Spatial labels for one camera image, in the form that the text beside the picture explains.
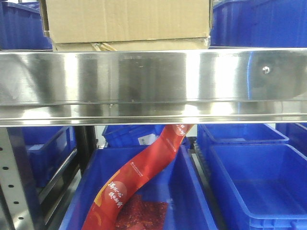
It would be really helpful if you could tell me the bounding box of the large cardboard box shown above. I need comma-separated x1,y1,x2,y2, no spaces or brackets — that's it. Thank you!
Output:
40,0,212,43

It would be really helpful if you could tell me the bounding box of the blue bin with red bag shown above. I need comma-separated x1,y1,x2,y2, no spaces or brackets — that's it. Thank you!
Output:
59,146,217,230

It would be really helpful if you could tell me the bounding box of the blue bin rear centre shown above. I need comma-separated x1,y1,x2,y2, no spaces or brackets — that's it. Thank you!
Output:
102,125,165,148

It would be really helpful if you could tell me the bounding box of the blue bin lower left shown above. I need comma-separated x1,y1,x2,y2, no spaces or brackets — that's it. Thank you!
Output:
22,126,76,187

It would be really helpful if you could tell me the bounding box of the stainless steel shelf beam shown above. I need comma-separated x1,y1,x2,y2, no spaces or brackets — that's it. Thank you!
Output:
0,48,307,127

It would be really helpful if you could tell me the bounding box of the lower flat cardboard box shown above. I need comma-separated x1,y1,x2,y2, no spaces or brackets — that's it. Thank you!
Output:
52,37,211,52

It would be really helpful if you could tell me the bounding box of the perforated steel left upright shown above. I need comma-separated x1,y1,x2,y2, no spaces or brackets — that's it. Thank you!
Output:
0,127,46,230

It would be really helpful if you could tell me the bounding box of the red printed plastic bag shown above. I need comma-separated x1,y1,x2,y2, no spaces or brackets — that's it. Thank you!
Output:
82,124,193,230

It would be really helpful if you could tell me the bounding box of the blue bin upper left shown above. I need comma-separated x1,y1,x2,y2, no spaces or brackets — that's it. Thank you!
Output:
0,0,52,50

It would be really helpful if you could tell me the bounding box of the blue bin upper right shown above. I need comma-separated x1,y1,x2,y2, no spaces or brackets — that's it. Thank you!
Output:
211,0,307,48

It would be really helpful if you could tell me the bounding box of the crumpled yellowish packing tape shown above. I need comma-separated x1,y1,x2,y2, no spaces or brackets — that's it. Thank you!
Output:
91,43,116,52

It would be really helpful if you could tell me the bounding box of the blue bin rear right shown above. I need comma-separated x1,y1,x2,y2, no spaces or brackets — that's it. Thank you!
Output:
196,124,289,166

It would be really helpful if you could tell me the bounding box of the blue bin near right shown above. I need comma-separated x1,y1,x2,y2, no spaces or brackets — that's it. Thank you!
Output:
209,144,307,230

